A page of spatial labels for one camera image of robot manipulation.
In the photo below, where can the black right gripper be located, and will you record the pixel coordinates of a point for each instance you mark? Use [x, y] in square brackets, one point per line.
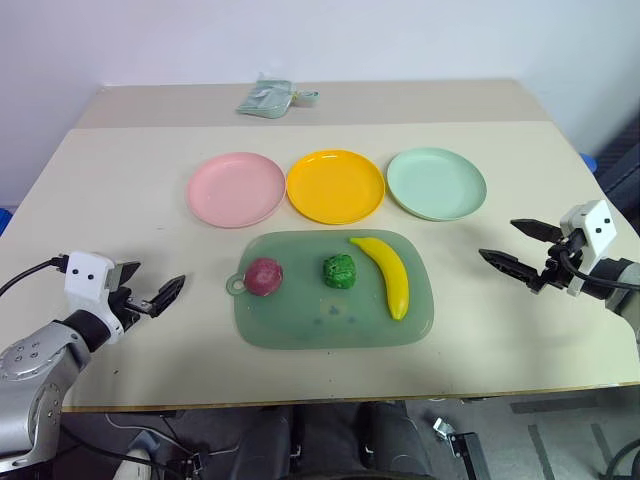
[557, 267]

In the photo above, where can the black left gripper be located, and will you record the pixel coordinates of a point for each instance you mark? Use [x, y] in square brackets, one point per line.
[131, 307]

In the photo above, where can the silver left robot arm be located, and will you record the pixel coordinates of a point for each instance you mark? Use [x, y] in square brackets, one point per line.
[35, 370]

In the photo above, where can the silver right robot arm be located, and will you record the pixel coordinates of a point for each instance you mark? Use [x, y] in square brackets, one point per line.
[625, 295]

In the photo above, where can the mint green plate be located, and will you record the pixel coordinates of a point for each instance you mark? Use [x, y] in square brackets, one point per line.
[435, 184]

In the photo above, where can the red-purple round fruit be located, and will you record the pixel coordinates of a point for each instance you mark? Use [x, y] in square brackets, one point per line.
[264, 276]

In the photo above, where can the pink plate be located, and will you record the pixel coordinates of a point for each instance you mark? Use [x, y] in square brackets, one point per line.
[235, 189]

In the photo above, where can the green broccoli toy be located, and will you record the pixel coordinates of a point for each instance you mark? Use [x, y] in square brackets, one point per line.
[340, 271]

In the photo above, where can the yellow plate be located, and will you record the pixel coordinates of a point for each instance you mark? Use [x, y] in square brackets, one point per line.
[335, 186]

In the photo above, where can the small blue container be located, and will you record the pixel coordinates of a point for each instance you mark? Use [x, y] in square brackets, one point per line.
[591, 162]

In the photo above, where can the yellow banana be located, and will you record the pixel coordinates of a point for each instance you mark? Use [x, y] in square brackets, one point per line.
[395, 272]

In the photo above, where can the blue box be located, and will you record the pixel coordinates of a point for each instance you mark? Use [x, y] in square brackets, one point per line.
[4, 219]

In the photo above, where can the translucent green cutting board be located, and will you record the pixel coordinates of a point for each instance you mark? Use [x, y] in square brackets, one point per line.
[310, 320]

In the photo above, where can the white shoe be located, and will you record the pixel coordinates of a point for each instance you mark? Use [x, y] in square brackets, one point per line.
[131, 462]

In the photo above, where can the black metal stand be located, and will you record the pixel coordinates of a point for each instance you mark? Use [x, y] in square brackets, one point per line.
[467, 452]

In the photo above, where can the crumpled green plastic bag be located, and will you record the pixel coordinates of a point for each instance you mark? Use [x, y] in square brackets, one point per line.
[264, 100]

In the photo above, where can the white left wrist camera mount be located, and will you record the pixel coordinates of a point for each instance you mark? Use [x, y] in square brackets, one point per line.
[86, 277]

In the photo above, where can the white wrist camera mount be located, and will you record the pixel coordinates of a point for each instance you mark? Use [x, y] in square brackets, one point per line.
[86, 277]
[596, 230]

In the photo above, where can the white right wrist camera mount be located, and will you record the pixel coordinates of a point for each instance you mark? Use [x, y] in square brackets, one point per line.
[596, 230]

